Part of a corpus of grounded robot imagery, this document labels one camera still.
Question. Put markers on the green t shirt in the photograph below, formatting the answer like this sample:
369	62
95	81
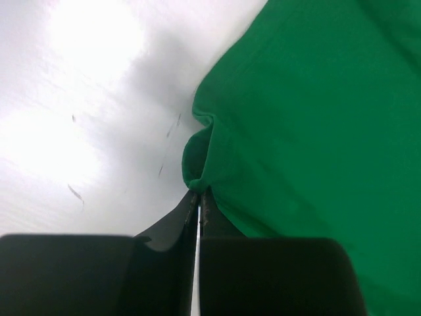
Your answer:
312	128

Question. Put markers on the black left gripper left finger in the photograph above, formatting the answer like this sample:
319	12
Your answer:
147	274

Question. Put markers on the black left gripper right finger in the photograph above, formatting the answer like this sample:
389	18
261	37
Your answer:
271	276

